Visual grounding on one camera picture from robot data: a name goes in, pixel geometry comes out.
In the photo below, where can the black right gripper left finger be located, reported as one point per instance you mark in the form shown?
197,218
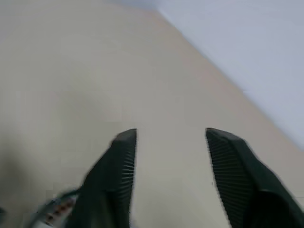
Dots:
107,180

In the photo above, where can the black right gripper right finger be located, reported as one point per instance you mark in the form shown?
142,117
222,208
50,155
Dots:
244,180

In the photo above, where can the silver lid with circuit board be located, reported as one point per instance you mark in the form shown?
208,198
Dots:
59,209

